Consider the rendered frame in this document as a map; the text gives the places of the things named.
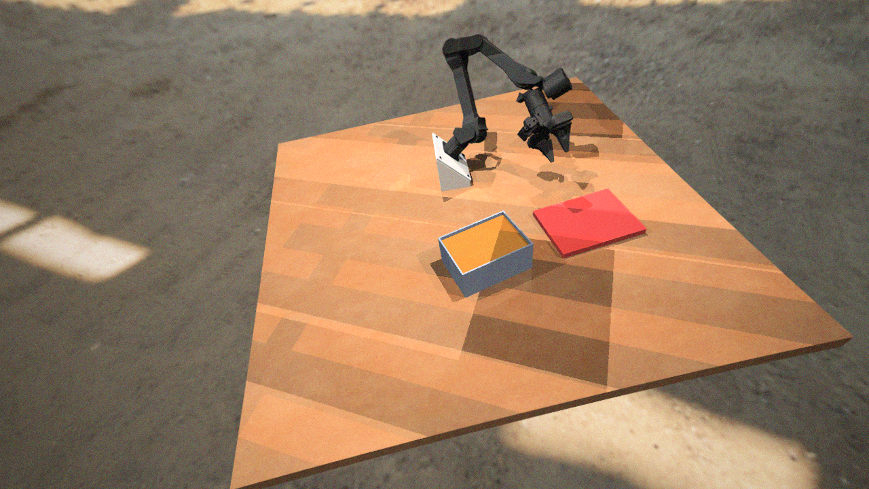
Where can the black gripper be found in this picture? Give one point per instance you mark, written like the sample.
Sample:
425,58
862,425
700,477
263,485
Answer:
558,125

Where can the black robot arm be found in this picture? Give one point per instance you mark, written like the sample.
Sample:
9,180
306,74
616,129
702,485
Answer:
474,129

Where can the dark red lid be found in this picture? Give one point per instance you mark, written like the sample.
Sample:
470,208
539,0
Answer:
588,222

